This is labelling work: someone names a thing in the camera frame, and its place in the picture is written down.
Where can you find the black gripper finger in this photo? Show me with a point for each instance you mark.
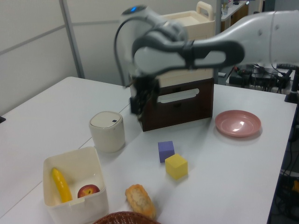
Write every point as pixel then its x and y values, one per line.
pixel 136 106
pixel 155 98

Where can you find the black object at table edge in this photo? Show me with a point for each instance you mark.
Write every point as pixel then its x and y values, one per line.
pixel 2 120

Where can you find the purple foam cube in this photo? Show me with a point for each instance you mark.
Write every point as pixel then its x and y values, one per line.
pixel 165 151

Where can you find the yellow foam cube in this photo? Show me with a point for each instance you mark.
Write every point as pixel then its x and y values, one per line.
pixel 176 166

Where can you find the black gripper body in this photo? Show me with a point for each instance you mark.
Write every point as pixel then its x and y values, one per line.
pixel 146 84

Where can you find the black clamp pole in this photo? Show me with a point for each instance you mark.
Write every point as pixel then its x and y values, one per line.
pixel 294 88

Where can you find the dark brown wooden box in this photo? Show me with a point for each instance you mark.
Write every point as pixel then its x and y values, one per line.
pixel 187 109

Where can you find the small grey flat object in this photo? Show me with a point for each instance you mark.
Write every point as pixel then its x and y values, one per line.
pixel 222 74

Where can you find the pink plastic plate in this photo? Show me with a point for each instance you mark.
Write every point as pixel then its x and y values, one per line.
pixel 237 123

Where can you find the yellow toy banana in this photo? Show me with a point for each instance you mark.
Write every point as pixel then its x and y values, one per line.
pixel 61 185

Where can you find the white grey Franka robot arm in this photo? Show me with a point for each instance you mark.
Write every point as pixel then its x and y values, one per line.
pixel 233 46

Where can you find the brown wicker basket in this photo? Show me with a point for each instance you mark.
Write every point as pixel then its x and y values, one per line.
pixel 126 219

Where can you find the toy bread loaf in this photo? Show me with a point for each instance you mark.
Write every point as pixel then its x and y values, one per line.
pixel 140 200

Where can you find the red toy apple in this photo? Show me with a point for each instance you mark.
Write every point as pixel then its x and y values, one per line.
pixel 88 191

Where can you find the cream cylindrical lidded bin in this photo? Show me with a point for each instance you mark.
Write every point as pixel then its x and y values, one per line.
pixel 107 133

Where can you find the black computer keyboard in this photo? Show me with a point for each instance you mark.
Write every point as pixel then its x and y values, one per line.
pixel 286 66

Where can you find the yellow black device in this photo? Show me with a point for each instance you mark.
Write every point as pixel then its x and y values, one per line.
pixel 295 186

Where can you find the white square plastic container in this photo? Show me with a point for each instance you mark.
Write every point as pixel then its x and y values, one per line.
pixel 74 210

